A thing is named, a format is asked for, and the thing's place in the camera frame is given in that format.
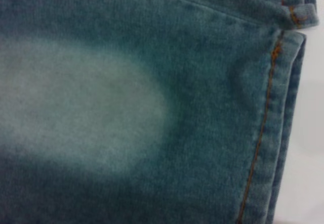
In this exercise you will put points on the blue denim shorts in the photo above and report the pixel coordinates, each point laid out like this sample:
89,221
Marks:
177,107

